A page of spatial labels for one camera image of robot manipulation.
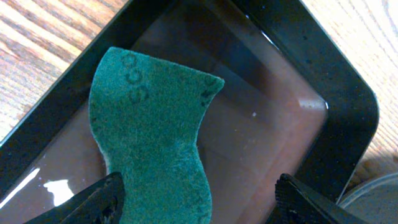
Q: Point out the green yellow sponge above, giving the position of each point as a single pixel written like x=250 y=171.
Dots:
x=145 y=114

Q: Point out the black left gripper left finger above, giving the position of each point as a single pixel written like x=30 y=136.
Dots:
x=101 y=202

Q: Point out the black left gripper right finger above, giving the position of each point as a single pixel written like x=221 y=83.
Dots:
x=297 y=202

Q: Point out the round black tray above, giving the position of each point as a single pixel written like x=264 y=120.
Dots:
x=374 y=201

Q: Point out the dark rectangular tray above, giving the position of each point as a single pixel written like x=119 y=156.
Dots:
x=291 y=103

